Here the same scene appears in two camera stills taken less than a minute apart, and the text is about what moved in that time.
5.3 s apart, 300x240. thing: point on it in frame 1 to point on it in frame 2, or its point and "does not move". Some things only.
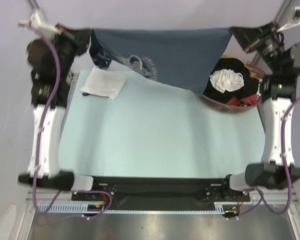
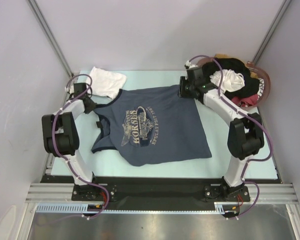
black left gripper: [79, 38] to [92, 106]
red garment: [244, 100] does not move
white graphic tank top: [105, 83] does not move
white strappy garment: [226, 80] does not move
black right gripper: [249, 38] to [183, 81]
